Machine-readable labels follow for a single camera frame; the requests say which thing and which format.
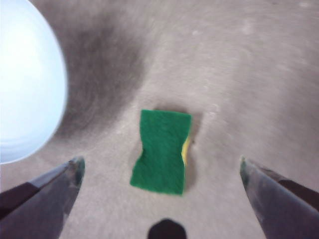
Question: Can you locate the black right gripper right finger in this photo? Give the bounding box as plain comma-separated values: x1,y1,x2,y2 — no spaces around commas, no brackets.
239,155,319,239

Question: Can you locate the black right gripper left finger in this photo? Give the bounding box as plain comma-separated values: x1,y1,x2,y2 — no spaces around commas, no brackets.
0,156,86,239

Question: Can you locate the light blue round plate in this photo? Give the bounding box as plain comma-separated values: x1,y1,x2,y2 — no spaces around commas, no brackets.
0,0,68,164

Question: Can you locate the green and yellow sponge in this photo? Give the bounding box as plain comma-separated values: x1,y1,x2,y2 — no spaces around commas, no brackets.
129,109,193,197

